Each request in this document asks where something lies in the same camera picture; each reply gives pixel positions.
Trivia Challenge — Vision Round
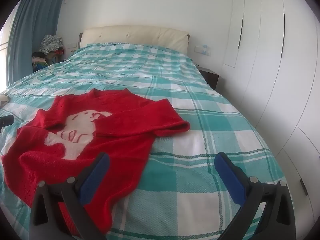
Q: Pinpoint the white wall socket panel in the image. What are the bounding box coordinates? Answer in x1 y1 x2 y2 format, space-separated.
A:
194 44 211 56

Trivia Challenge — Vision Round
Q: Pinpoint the red sweater with white animal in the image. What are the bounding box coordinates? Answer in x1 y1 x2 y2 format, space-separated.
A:
1 88 191 237

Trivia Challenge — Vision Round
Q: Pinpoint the white wardrobe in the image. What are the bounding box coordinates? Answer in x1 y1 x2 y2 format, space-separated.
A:
222 0 320 220

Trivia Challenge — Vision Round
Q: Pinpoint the dark bedside table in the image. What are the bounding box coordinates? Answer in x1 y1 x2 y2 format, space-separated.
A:
198 67 220 90

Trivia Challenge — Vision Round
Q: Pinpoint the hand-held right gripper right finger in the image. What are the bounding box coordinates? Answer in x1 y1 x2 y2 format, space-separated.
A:
214 152 296 240

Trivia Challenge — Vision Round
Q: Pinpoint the blue curtain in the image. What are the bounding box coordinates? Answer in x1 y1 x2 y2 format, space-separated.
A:
5 0 67 87

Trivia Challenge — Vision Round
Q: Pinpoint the teal plaid bed sheet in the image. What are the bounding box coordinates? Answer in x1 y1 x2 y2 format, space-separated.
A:
0 42 288 240

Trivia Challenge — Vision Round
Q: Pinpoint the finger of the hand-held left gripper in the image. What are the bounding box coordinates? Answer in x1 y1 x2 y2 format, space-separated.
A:
0 115 14 133

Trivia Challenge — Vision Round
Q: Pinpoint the cream padded headboard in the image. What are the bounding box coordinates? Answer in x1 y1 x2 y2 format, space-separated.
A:
79 25 190 54

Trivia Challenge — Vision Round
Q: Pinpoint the pile of clothes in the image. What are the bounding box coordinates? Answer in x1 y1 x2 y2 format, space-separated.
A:
31 35 64 72

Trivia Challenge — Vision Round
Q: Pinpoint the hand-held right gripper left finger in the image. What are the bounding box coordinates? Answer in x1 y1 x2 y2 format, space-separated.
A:
29 152 110 240

